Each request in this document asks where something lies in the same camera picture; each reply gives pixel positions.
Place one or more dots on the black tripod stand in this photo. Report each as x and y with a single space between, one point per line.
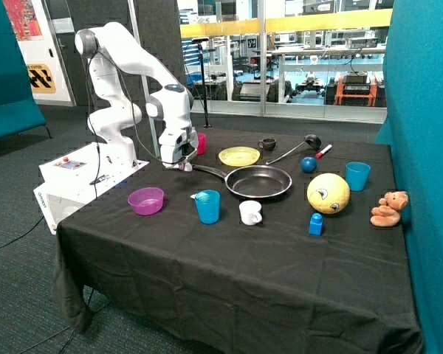
199 41

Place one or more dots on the blue plastic cup far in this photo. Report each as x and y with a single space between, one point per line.
357 174

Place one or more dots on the yellow plastic plate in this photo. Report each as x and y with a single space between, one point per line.
239 156

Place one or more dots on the black pan with handle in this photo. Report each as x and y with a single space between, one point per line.
254 181

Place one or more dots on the small dark brown cup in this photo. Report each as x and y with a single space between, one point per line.
267 144

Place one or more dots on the white dish brush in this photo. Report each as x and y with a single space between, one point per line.
184 166

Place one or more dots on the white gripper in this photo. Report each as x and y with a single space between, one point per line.
178 145

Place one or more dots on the pink plastic cup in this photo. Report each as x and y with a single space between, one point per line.
202 141

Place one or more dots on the blue toy brick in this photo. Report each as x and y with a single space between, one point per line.
316 224

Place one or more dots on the purple plastic bowl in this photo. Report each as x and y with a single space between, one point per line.
146 201

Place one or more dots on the brown teddy bear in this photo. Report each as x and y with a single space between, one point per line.
388 213

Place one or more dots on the black tablecloth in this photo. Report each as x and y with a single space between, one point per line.
270 288

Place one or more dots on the small dark blue ball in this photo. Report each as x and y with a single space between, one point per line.
308 164

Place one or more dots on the blue plastic cup near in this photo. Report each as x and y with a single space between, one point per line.
208 206

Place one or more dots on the white ceramic mug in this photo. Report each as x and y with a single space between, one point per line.
250 212

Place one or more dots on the red white marker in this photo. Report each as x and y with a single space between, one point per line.
323 152

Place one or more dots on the yellow smiley ball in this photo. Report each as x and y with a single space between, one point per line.
328 193

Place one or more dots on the white robot control box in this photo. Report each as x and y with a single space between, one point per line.
75 179

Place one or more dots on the blue plastic cup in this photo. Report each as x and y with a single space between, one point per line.
357 174
208 206

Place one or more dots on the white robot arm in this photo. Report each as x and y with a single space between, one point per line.
136 84

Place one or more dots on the teal sofa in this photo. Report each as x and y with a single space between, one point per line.
18 110

